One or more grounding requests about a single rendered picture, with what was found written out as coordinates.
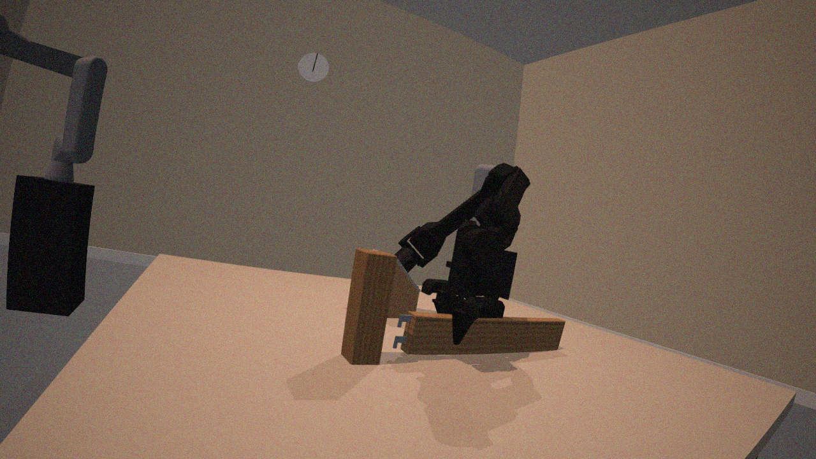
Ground brown wooden post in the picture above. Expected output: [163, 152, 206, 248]
[341, 249, 397, 365]

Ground brown wooden plank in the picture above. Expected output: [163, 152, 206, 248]
[393, 311, 565, 355]

